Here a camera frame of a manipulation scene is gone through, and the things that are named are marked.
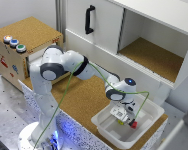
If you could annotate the pink block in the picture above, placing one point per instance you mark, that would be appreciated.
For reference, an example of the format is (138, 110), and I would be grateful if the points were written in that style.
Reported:
(133, 125)

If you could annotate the red button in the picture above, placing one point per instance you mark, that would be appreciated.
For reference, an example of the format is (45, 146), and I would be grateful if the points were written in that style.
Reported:
(7, 39)

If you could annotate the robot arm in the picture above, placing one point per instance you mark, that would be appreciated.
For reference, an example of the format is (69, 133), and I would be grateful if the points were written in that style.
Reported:
(39, 90)

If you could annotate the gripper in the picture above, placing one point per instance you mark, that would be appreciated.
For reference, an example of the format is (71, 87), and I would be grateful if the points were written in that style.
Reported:
(121, 111)

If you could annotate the yellow block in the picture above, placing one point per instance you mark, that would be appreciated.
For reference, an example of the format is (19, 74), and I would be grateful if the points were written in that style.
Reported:
(120, 122)

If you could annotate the white cabinet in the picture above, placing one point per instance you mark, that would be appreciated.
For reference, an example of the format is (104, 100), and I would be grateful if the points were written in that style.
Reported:
(160, 13)

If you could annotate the wooden drawer box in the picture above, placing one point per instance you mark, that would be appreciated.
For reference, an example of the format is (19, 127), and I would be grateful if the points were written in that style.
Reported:
(27, 31)

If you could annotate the blue button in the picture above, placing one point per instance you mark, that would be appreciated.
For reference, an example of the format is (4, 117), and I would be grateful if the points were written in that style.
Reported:
(14, 42)

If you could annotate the green button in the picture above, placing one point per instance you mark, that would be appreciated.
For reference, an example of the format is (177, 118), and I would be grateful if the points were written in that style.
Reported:
(20, 48)

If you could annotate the white plastic box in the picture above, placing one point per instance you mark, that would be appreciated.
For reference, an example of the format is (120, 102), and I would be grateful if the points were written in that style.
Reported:
(150, 115)

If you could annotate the white sliding door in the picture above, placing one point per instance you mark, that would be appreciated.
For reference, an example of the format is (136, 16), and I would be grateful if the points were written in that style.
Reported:
(104, 23)

